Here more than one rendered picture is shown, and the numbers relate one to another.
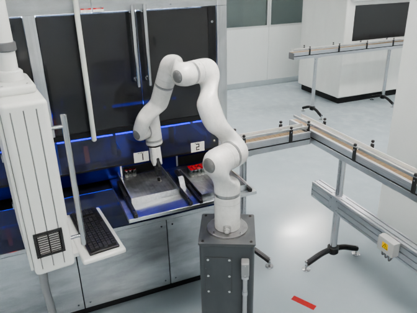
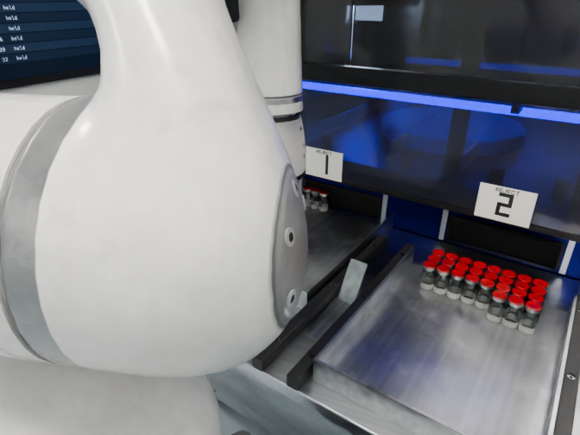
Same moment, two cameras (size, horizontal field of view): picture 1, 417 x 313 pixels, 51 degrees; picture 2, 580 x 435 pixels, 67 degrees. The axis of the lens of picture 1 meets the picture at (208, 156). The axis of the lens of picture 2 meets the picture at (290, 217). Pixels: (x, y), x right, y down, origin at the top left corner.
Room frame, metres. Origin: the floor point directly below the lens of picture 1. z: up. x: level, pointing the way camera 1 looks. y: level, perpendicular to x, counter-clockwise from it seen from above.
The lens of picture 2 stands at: (1.72, -0.29, 1.32)
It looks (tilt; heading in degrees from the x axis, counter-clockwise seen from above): 27 degrees down; 57
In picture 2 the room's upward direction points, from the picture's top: straight up
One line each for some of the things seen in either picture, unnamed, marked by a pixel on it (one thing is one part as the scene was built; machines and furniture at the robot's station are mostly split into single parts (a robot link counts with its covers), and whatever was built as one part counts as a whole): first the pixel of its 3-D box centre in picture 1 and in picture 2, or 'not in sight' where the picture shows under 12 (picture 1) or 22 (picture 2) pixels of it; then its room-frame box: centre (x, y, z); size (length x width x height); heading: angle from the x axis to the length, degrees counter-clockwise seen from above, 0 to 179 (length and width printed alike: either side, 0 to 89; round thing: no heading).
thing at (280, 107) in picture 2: (154, 141); (275, 104); (2.06, 0.28, 1.18); 0.09 x 0.08 x 0.03; 16
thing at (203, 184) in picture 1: (211, 179); (456, 334); (2.18, -0.02, 0.90); 0.34 x 0.26 x 0.04; 22
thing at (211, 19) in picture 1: (213, 81); not in sight; (2.41, -0.04, 1.40); 0.04 x 0.01 x 0.80; 112
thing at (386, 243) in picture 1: (388, 244); not in sight; (2.07, -1.02, 0.50); 0.12 x 0.05 x 0.09; 22
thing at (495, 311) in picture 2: not in sight; (496, 306); (2.27, -0.01, 0.90); 0.02 x 0.02 x 0.05
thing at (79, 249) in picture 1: (84, 235); not in sight; (1.80, 0.62, 0.79); 0.45 x 0.28 x 0.03; 28
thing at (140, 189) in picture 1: (147, 182); (298, 235); (2.15, 0.34, 0.90); 0.34 x 0.26 x 0.04; 22
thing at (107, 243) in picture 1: (92, 228); not in sight; (1.83, 0.58, 0.82); 0.40 x 0.14 x 0.02; 28
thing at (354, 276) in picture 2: (185, 185); (337, 297); (2.08, 0.13, 0.91); 0.14 x 0.03 x 0.06; 21
